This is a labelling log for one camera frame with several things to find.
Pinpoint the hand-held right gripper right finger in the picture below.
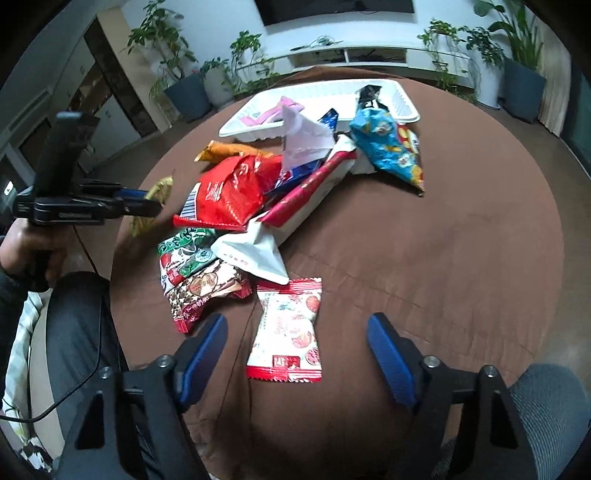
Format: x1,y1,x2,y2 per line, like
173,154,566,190
367,312,575,480

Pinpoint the blue cookie packet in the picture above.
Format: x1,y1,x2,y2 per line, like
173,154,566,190
265,157,326,197

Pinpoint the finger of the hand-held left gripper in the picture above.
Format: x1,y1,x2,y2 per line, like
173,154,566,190
108,198,163,217
111,184,151,200

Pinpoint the brown red snack packet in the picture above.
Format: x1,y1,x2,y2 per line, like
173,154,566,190
166,260,253,334

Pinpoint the light blue snack bag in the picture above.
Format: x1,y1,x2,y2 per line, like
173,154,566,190
349,107,426,197

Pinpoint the pink white snack packet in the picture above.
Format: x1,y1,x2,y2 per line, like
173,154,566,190
238,96,305,127

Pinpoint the red white long snack packet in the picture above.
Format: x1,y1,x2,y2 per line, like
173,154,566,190
252,135,358,243

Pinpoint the white translucent snack packet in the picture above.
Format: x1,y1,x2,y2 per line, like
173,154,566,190
279,106,335,172

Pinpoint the person's right leg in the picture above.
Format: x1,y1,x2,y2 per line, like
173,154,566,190
434,364,591,480

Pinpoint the white television cabinet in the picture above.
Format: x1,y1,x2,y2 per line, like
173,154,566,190
265,43,476,89

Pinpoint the beige curtain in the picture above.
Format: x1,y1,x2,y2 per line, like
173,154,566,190
537,25,574,137

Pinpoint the yellow snack packet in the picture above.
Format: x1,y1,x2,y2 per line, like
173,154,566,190
130,176,175,238

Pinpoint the thin green plant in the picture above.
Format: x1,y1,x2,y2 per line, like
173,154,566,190
229,30,280,99

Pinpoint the leafy plant dark blue pot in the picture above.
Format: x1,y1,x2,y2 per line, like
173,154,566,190
126,0,214,124

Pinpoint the black cable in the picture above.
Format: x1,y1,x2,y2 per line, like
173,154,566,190
0,226,109,423

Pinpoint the white plastic tray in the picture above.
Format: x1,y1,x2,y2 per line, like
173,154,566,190
218,78,422,175

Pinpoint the person's leg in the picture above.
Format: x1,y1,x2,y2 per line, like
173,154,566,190
45,271,127,446
434,364,591,480

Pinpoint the red white strawberry print packet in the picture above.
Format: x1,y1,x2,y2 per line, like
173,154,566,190
246,278,324,384

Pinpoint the dark wooden cabinet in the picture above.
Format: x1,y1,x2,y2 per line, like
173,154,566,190
82,13,161,139

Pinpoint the trailing green plant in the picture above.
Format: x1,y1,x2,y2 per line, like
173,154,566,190
417,18,465,93

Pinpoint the green red snack packet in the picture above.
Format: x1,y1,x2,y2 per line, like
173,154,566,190
158,226,219,296

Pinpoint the black snack packet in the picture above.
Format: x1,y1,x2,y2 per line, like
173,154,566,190
355,85,386,112

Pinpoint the black television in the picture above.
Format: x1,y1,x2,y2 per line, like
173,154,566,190
255,0,414,27

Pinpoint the person's left hand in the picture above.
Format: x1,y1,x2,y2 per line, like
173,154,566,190
0,218,71,294

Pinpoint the person's left leg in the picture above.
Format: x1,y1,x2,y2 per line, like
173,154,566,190
45,271,127,446

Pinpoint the red snack bag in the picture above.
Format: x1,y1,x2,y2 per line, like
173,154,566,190
173,154,283,230

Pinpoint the orange snack packet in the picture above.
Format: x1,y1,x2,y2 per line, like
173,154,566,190
194,140,262,164

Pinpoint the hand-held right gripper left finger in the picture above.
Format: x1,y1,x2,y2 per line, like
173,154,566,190
53,313,229,480

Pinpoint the striped cushion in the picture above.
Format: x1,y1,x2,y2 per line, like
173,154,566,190
0,293,52,464

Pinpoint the small plant white pot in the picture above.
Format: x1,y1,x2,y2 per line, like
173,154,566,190
199,56,237,110

